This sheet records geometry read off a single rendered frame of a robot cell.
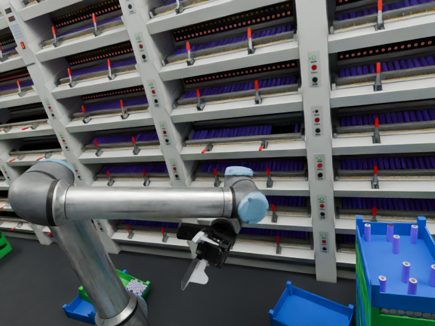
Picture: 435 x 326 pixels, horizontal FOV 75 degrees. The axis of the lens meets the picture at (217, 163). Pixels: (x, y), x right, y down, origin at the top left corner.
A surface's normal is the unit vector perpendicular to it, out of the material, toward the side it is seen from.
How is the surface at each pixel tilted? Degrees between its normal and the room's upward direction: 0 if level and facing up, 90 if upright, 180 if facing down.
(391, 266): 0
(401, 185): 21
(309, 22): 90
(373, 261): 0
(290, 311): 0
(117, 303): 87
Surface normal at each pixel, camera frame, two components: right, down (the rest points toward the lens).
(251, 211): 0.27, 0.32
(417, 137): -0.30, -0.69
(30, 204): -0.15, -0.07
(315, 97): -0.35, 0.43
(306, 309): -0.19, -0.90
